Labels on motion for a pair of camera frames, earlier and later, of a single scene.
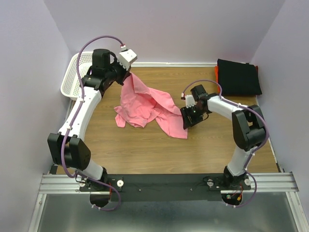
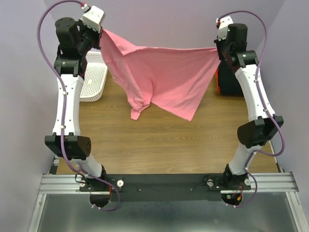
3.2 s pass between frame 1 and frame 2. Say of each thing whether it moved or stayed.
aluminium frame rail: stayed
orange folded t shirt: stayed
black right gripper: moved
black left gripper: moved
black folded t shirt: stayed
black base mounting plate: stayed
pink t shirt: moved
